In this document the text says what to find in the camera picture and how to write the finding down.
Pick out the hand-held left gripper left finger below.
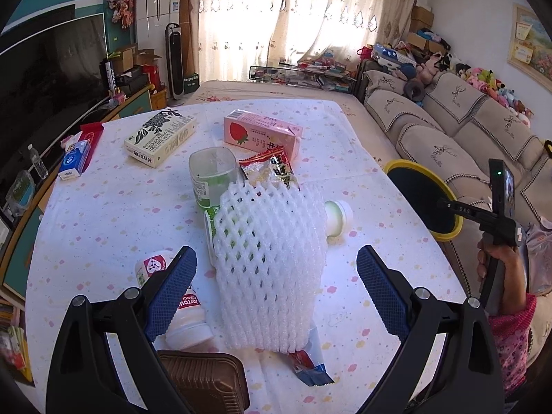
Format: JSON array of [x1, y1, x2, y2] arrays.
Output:
[[45, 245, 199, 414]]

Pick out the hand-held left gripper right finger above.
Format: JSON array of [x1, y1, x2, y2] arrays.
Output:
[[356, 245, 507, 414]]

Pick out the yellow-rimmed dark trash bin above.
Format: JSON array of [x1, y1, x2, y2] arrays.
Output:
[[383, 159, 464, 243]]

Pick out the white foam fruit net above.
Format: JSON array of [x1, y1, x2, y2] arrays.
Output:
[[213, 179, 328, 352]]

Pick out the plastic bottle with green label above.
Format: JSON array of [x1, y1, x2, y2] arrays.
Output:
[[188, 147, 246, 220]]

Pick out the pink strawberry milk carton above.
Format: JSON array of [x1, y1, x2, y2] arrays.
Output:
[[223, 109, 304, 162]]

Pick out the person's right hand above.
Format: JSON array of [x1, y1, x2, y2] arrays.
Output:
[[477, 241, 527, 314]]

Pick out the white bottle with red label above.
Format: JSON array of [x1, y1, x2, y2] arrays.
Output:
[[135, 250, 214, 350]]

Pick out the beige sofa with deer print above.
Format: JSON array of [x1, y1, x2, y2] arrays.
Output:
[[358, 58, 552, 354]]

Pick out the lilac backpack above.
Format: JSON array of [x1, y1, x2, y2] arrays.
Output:
[[523, 223, 552, 295]]

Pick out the small white yogurt bottle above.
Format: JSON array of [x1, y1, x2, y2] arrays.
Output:
[[323, 200, 354, 244]]

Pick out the spotted white tablecloth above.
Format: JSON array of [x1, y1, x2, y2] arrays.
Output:
[[25, 99, 469, 414]]

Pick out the brown plastic tray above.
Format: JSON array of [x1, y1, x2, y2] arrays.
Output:
[[156, 351, 251, 414]]

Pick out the red white blue wrapper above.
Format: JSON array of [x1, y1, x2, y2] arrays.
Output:
[[287, 325, 335, 386]]

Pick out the row of plush toys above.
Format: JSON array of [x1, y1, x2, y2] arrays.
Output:
[[442, 52, 535, 127]]

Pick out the grey neck pillow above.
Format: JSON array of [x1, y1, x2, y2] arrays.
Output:
[[403, 77, 426, 101]]

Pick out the red snack packet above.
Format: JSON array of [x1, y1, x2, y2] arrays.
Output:
[[238, 147, 300, 193]]

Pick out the beige carton with plant print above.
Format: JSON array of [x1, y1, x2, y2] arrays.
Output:
[[124, 108, 198, 168]]

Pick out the teal wooden television stand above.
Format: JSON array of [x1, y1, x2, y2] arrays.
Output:
[[0, 84, 156, 303]]

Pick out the blue star-print bag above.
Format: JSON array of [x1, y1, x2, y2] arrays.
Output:
[[372, 43, 415, 69]]

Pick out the framed flower picture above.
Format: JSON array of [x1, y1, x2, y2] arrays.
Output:
[[506, 3, 552, 83]]

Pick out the blue tissue packet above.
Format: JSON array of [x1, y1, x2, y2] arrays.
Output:
[[58, 142, 91, 182]]

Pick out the red flat packet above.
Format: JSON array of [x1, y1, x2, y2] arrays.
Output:
[[80, 122, 105, 173]]

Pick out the stack of cardboard boxes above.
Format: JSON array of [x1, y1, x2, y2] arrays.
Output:
[[406, 5, 449, 52]]

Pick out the clear water bottle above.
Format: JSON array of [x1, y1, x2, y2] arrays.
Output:
[[27, 144, 49, 180]]

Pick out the glass coffee table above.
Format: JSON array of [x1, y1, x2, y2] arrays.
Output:
[[249, 61, 359, 92]]

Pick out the black white tower fan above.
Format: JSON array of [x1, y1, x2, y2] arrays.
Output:
[[166, 22, 187, 101]]

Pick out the open cardboard boxes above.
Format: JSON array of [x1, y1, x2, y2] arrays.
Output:
[[110, 44, 163, 88]]

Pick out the embroidered sheer curtains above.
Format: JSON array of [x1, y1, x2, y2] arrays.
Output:
[[190, 0, 425, 82]]

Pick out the black television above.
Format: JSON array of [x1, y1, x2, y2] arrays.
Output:
[[0, 13, 108, 182]]

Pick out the white standing air conditioner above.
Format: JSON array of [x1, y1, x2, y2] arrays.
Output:
[[136, 0, 183, 45]]

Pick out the pink artificial flowers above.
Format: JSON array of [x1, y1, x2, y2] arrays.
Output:
[[106, 0, 137, 29]]

